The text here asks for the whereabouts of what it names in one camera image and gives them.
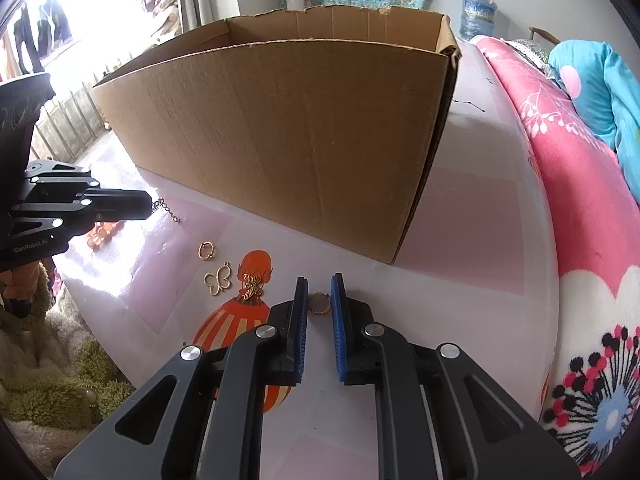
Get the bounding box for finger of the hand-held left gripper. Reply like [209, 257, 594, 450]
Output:
[10, 204, 152, 241]
[22, 159, 152, 206]

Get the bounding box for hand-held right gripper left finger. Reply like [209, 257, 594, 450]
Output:
[54, 276, 308, 480]

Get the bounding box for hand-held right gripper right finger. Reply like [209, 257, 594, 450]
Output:
[330, 272, 583, 480]

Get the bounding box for orange pink bead bracelet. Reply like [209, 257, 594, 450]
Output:
[84, 199, 182, 252]

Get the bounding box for small gold filigree butterfly charm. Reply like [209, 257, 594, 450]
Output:
[241, 272, 265, 301]

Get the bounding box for gold butterfly outline charm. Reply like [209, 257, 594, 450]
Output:
[204, 261, 234, 297]

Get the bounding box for brown cardboard box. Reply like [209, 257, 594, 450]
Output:
[91, 4, 462, 266]

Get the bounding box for person's left hand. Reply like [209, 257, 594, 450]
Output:
[17, 259, 53, 311]

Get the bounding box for hanging dark clothes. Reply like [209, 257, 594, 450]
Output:
[12, 0, 71, 76]

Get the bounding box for pink balloon print tablecloth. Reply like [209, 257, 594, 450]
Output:
[50, 42, 561, 480]

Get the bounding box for pink floral blanket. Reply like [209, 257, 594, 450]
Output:
[470, 35, 640, 471]

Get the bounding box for patterned lace pillow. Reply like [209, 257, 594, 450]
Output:
[507, 39, 553, 66]

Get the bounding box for blue water jug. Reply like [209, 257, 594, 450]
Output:
[460, 0, 498, 43]

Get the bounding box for blue dotted pillow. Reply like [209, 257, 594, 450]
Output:
[547, 40, 640, 161]

